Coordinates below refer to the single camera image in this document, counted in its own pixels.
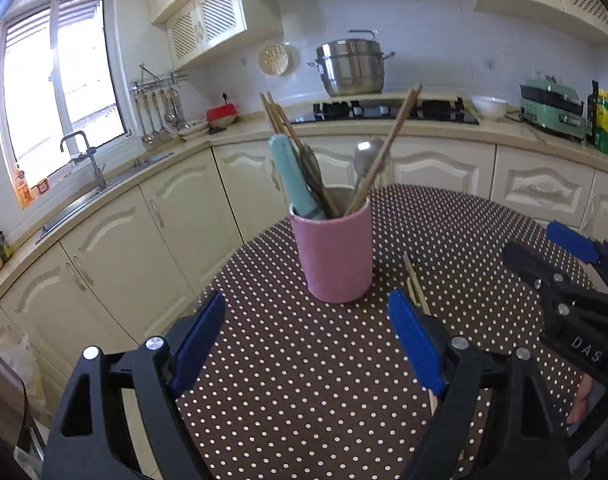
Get white bowl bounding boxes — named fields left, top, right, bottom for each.
left=471, top=96, right=508, bottom=122

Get pink utensil holder cup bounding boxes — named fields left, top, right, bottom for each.
left=289, top=200, right=373, bottom=304

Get dark metal spoon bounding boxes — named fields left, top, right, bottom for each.
left=298, top=143, right=340, bottom=218

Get lower kitchen cabinets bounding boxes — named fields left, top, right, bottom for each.
left=0, top=124, right=608, bottom=413

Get hanging utensil rack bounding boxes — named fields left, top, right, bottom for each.
left=129, top=63, right=188, bottom=151

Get metal spoon in cup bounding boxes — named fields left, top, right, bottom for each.
left=354, top=138, right=384, bottom=193

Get stainless steel steamer pot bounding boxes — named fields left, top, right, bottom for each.
left=307, top=29, right=396, bottom=98

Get round cream strainer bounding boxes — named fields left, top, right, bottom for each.
left=257, top=44, right=291, bottom=77

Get person's right hand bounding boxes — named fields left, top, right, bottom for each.
left=566, top=374, right=592, bottom=425

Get red bowl container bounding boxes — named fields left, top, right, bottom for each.
left=206, top=104, right=238, bottom=128

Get kitchen faucet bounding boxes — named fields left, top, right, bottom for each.
left=60, top=130, right=107, bottom=191

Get oil bottle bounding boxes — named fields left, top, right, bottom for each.
left=586, top=80, right=599, bottom=145

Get wooden chopstick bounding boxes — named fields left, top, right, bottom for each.
left=403, top=252, right=431, bottom=315
left=344, top=84, right=423, bottom=216

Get black gas stove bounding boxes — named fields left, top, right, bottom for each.
left=291, top=98, right=479, bottom=125

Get tall dark wooden utensil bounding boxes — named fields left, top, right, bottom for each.
left=259, top=92, right=305, bottom=170

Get window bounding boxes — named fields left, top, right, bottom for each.
left=0, top=0, right=128, bottom=188

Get green yellow bottle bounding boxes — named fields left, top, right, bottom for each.
left=594, top=88, right=608, bottom=155

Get green electric cooker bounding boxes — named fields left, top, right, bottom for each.
left=520, top=76, right=586, bottom=142

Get brown polka dot tablecloth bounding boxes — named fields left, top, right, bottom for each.
left=176, top=182, right=598, bottom=480

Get upper lattice cabinet left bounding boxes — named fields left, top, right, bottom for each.
left=147, top=0, right=285, bottom=72

